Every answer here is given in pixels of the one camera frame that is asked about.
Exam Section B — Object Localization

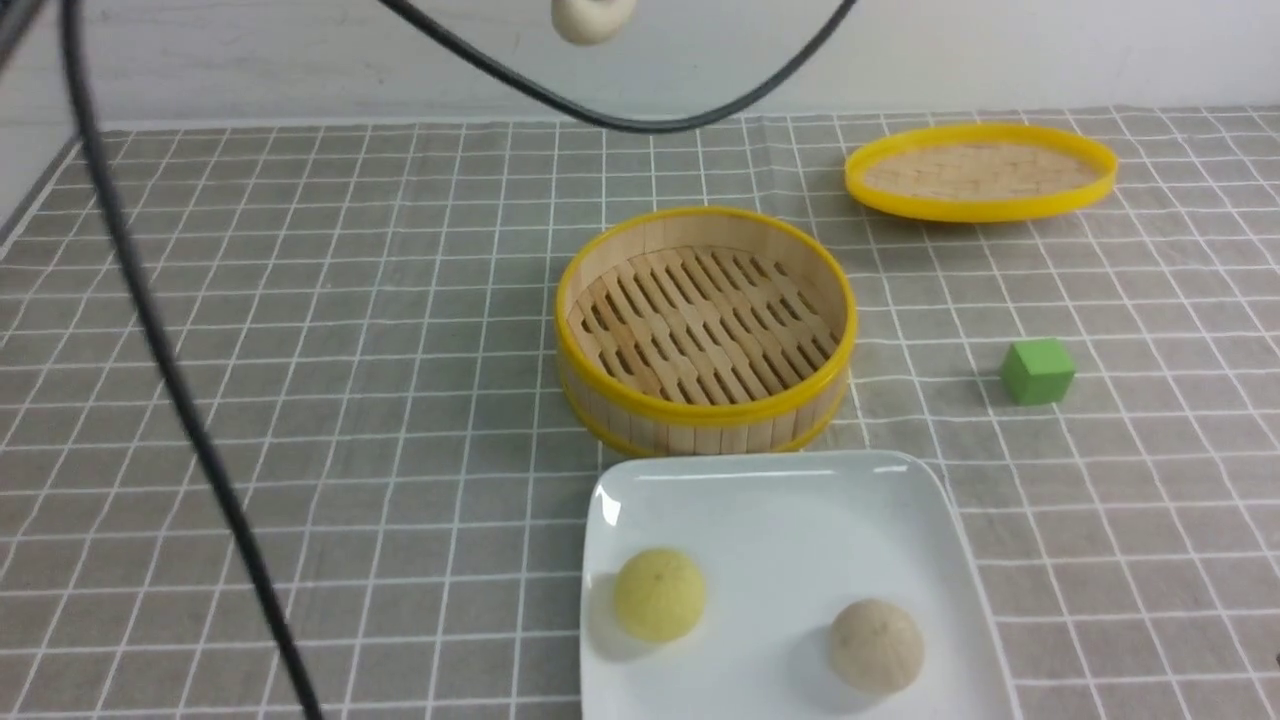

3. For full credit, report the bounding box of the yellow steamed bun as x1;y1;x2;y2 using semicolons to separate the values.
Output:
612;547;707;644

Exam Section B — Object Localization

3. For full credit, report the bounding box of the white steamed bun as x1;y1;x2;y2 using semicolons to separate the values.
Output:
550;0;637;46

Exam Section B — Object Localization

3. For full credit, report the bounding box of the beige steamed bun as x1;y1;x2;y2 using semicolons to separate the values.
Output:
828;598;925;696

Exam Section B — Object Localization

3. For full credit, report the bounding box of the white square plate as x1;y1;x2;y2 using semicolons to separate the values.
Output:
579;450;1021;719

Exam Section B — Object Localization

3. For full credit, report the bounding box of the bamboo steamer basket yellow rim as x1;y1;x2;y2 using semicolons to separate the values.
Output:
553;206;858;457

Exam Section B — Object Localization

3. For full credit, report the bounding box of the grey checked tablecloth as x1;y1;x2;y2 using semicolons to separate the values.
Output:
0;105;1280;720

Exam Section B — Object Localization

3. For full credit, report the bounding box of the yellow rimmed bamboo steamer lid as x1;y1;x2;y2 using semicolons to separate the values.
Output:
844;123;1119;224

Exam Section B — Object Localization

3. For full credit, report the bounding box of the green cube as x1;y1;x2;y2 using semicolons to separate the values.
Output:
1000;337;1076;406

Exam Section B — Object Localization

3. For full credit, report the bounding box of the black camera cable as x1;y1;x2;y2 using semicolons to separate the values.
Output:
60;0;859;720

